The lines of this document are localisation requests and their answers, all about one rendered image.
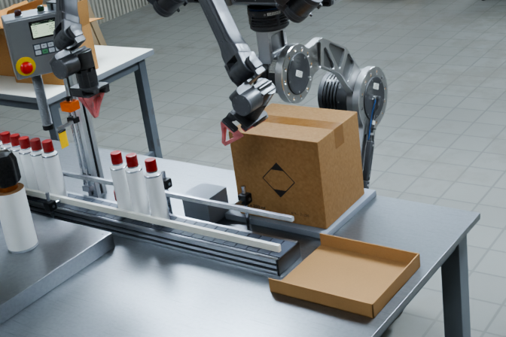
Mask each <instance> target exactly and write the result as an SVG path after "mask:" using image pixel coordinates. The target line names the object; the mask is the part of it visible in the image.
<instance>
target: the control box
mask: <svg viewBox="0 0 506 337"><path fill-rule="evenodd" d="M44 9H45V10H46V11H45V12H44V13H39V14H38V13H37V9H33V10H28V11H21V12H22V15H23V16H22V17H18V18H15V17H14V13H13V14H6V15H2V16H1V19H2V25H3V29H4V32H5V37H6V41H7V44H8V50H9V54H10V57H11V62H12V66H13V69H14V73H15V75H16V78H17V80H21V79H24V78H28V77H34V76H39V75H42V74H48V73H52V68H51V65H50V63H49V61H50V60H51V59H52V58H53V56H54V55H55V54H56V53H58V52H56V53H50V54H46V55H43V56H35V53H34V50H33V46H32V45H33V44H39V43H43V42H47V41H53V36H50V37H46V38H39V39H35V40H32V36H31V32H30V28H29V22H32V21H36V20H43V19H47V18H51V17H55V18H56V11H54V10H52V11H48V10H47V7H44ZM23 62H30V63H31V64H32V66H33V70H32V72H31V73H30V74H24V73H22V72H21V70H20V66H21V64H22V63H23Z"/></svg>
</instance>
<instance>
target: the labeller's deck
mask: <svg viewBox="0 0 506 337"><path fill-rule="evenodd" d="M31 215H32V220H33V223H34V227H35V232H36V235H37V239H38V245H37V246H36V247H35V248H34V249H32V250H30V251H28V252H25V253H22V254H12V253H10V252H9V251H8V247H7V244H6V241H5V236H4V233H3V230H2V225H1V224H0V325H1V324H2V323H4V322H5V321H6V320H8V319H9V318H11V317H13V316H14V315H15V314H17V313H18V312H20V311H22V310H23V309H24V308H25V307H27V306H28V305H30V304H32V303H33V302H34V301H36V300H37V299H39V298H41V297H42V296H43V295H45V294H46V293H48V292H49V291H51V290H52V289H53V288H55V287H57V286H58V285H60V284H61V283H62V282H64V281H65V280H67V279H68V278H70V277H71V276H73V275H74V274H76V273H77V272H79V271H80V270H82V269H83V268H85V267H86V266H88V265H89V264H91V263H92V262H93V261H95V260H97V259H98V258H100V257H101V256H102V255H104V254H105V253H107V252H108V251H110V250H111V249H112V248H114V239H113V236H112V233H111V232H106V231H103V230H100V229H94V228H91V227H88V226H82V225H79V224H75V223H70V222H66V221H63V220H57V219H54V218H51V217H45V216H42V215H38V214H33V213H31Z"/></svg>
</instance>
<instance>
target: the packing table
mask: <svg viewBox="0 0 506 337"><path fill-rule="evenodd" d="M94 47H95V51H96V58H97V62H98V66H99V68H98V69H97V70H96V73H97V77H98V81H99V82H107V83H111V82H113V81H116V80H118V79H120V78H122V77H124V76H126V75H128V74H130V73H132V72H134V74H135V78H136V86H137V90H138V94H139V101H140V105H141V110H142V117H143V122H144V126H145V134H146V138H147V142H148V149H149V152H148V153H146V154H145V155H144V156H152V157H156V158H161V159H162V158H163V156H162V152H161V147H160V139H159V135H158V131H157V123H156V119H155V114H154V106H153V102H152V98H151V90H150V86H149V81H148V73H147V69H146V64H145V59H146V58H148V57H149V56H152V55H154V49H146V48H134V47H113V46H102V45H94ZM44 89H45V92H46V98H47V103H48V106H49V109H50V115H51V118H52V119H51V120H52V122H53V127H54V128H53V129H52V130H49V133H50V138H51V140H56V141H59V134H58V131H56V127H58V126H61V125H62V121H61V118H60V114H59V108H61V107H60V102H63V101H65V97H66V96H67V95H66V89H65V85H53V84H44ZM0 105H4V106H11V107H16V108H28V109H33V110H39V109H38V103H37V98H36V96H35V91H34V86H33V84H32V83H17V82H16V79H15V77H12V76H3V75H0Z"/></svg>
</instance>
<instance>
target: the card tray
mask: <svg viewBox="0 0 506 337"><path fill-rule="evenodd" d="M320 240H321V245H320V246H319V247H318V248H317V249H315V250H314V251H313V252H312V253H311V254H310V255H309V256H308V257H307V258H306V259H305V260H304V261H303V262H301V263H300V264H299V265H298V266H297V267H296V268H295V269H294V270H292V271H291V272H290V273H289V274H288V275H287V276H286V277H284V278H283V279H282V280H281V281H279V280H276V279H272V278H269V284H270V292H273V293H278V294H281V295H284V296H290V297H293V298H295V299H301V300H304V301H307V302H312V303H315V304H319V305H324V306H327V307H331V308H335V309H339V310H342V311H348V312H350V313H353V314H359V315H362V316H365V317H370V318H375V317H376V316H377V315H378V314H379V313H380V311H381V310H382V309H383V308H384V307H385V306H386V305H387V303H388V302H389V301H390V300H391V299H392V298H393V296H394V295H395V294H396V293H397V292H398V291H399V290H400V289H401V288H402V287H403V286H404V285H405V284H406V282H407V281H408V280H409V279H410V278H411V277H412V276H413V274H414V273H415V272H416V271H417V270H418V269H419V267H420V256H419V253H415V252H411V251H407V250H400V249H397V248H393V247H386V246H382V245H378V244H371V243H367V242H363V241H356V240H353V239H349V238H342V237H338V236H334V235H328V234H324V233H320Z"/></svg>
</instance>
